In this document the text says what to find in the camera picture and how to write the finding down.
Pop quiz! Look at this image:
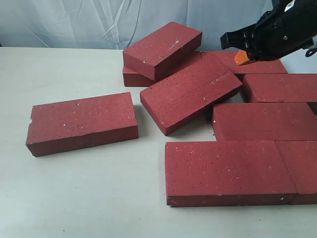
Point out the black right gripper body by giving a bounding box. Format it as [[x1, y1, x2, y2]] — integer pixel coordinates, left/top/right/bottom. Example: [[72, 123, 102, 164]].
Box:
[[246, 0, 317, 61]]

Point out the red brick back row right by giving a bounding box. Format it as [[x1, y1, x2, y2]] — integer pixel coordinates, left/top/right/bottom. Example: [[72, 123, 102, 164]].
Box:
[[201, 51, 288, 81]]

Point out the red brick row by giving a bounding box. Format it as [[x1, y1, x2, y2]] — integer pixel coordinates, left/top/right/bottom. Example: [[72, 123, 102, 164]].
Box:
[[122, 51, 203, 87], [211, 103, 317, 141], [201, 51, 288, 81]]

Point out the red brick middle row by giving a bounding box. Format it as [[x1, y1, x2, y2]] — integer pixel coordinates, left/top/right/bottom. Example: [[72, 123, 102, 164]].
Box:
[[211, 103, 317, 141]]

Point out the red brick back row left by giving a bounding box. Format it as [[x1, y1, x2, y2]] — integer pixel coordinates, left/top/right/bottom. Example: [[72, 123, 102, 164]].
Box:
[[122, 51, 203, 87]]

